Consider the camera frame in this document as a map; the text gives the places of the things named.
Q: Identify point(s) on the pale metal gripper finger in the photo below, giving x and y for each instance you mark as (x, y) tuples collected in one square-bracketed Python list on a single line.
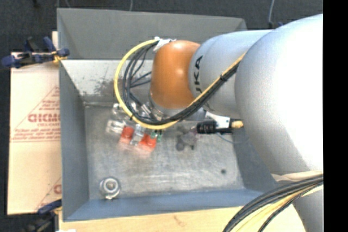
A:
[(114, 127), (119, 110)]

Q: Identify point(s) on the brown cardboard board red print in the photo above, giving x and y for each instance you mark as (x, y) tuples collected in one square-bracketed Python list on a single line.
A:
[(34, 160)]

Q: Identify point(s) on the black cylinder on white bracket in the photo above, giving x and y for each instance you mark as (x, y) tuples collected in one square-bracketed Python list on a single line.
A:
[(208, 126)]

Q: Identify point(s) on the red and white block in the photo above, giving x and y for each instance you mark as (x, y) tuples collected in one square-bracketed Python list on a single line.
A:
[(148, 141)]

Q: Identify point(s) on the grey metal bin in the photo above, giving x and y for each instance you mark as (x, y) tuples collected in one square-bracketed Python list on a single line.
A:
[(174, 168)]

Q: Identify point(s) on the dark grey small toy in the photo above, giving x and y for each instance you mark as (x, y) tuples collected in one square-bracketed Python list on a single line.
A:
[(187, 140)]

